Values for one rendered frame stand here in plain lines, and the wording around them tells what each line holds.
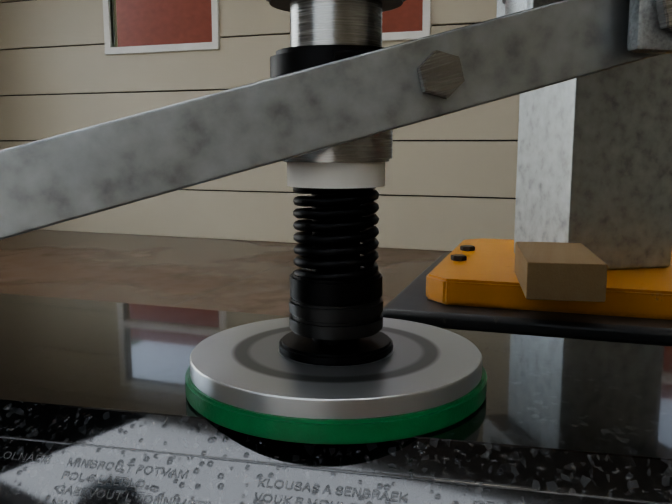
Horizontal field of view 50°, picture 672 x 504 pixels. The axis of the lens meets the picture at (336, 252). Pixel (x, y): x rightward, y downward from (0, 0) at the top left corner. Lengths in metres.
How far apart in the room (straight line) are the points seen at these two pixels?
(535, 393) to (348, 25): 0.29
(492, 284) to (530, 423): 0.61
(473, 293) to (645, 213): 0.33
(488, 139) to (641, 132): 5.29
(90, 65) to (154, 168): 7.83
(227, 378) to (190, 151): 0.15
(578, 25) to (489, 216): 6.05
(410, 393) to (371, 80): 0.19
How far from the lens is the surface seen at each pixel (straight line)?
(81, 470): 0.51
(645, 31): 0.50
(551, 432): 0.48
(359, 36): 0.49
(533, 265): 0.97
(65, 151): 0.46
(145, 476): 0.49
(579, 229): 1.20
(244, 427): 0.46
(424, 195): 6.64
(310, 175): 0.49
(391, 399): 0.44
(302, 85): 0.45
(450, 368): 0.50
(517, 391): 0.55
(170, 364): 0.61
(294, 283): 0.51
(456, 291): 1.10
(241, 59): 7.31
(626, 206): 1.24
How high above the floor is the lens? 0.98
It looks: 9 degrees down
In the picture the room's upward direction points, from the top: straight up
